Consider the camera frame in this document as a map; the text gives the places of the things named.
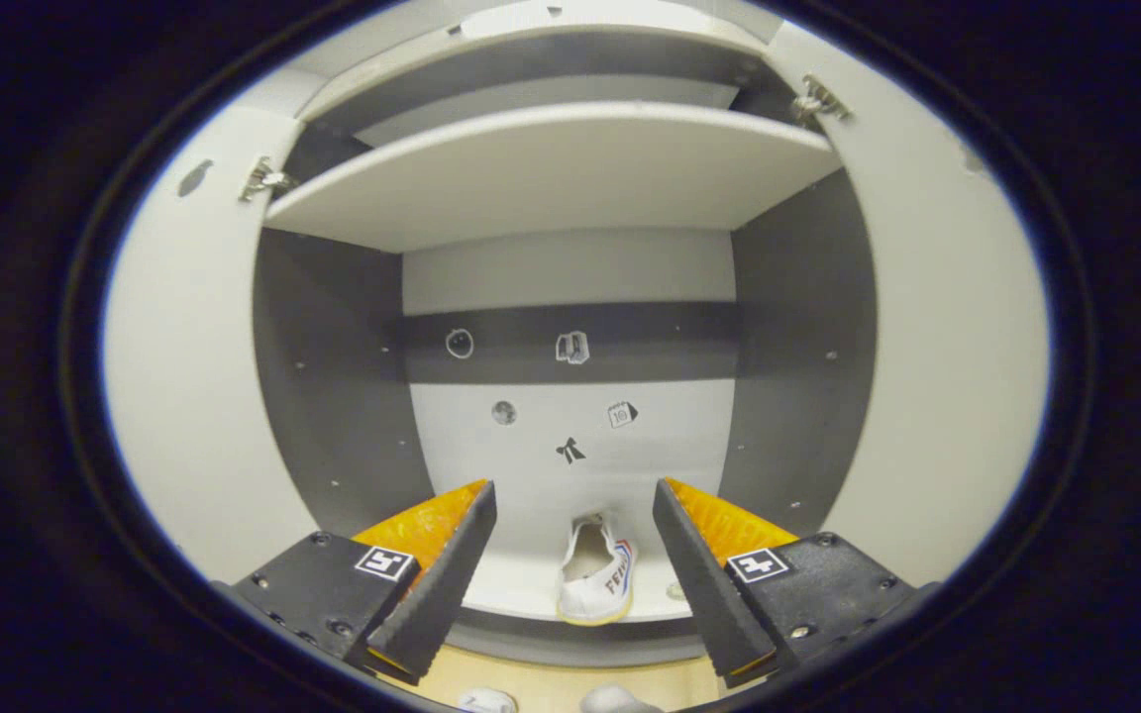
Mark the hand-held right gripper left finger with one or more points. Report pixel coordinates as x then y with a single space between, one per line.
442 584

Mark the white canvas shoe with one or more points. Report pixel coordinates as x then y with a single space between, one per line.
590 594
486 702

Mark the metal door hinge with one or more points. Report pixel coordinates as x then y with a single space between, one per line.
818 99
263 180

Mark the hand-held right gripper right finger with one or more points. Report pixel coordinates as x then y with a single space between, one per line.
704 594

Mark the grey shoe cabinet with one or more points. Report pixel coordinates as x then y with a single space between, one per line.
333 396

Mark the grey cabinet door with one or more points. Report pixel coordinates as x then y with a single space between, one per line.
194 396
947 347

